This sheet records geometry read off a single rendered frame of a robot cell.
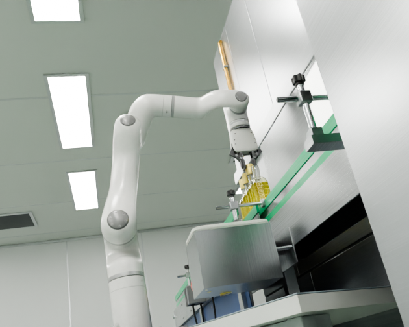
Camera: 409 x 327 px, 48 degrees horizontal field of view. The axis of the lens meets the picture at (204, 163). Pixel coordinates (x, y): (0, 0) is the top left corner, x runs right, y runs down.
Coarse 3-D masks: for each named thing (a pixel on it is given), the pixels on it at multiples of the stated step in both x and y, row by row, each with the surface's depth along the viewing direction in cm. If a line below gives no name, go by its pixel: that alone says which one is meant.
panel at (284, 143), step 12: (312, 60) 147; (288, 108) 168; (300, 108) 159; (276, 120) 180; (288, 120) 169; (300, 120) 159; (276, 132) 181; (288, 132) 170; (300, 132) 160; (264, 144) 195; (276, 144) 182; (288, 144) 171; (300, 144) 161; (264, 156) 196; (276, 156) 183; (288, 156) 171; (276, 168) 184; (288, 168) 172; (276, 180) 185
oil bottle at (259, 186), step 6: (252, 180) 169; (258, 180) 167; (264, 180) 168; (252, 186) 169; (258, 186) 166; (264, 186) 167; (252, 192) 169; (258, 192) 165; (264, 192) 166; (258, 198) 164; (264, 198) 165
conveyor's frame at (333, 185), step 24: (336, 168) 102; (312, 192) 115; (336, 192) 103; (288, 216) 131; (312, 216) 116; (336, 216) 127; (360, 216) 116; (312, 240) 143; (288, 288) 155; (192, 312) 240
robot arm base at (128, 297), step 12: (132, 276) 148; (120, 288) 145; (132, 288) 146; (144, 288) 149; (120, 300) 144; (132, 300) 144; (144, 300) 146; (120, 312) 142; (132, 312) 142; (144, 312) 144; (120, 324) 141; (132, 324) 140; (144, 324) 142
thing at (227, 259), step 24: (192, 240) 128; (216, 240) 125; (240, 240) 126; (264, 240) 127; (288, 240) 131; (192, 264) 131; (216, 264) 122; (240, 264) 123; (264, 264) 124; (288, 264) 132; (192, 288) 134; (216, 288) 122; (240, 288) 129; (264, 288) 137
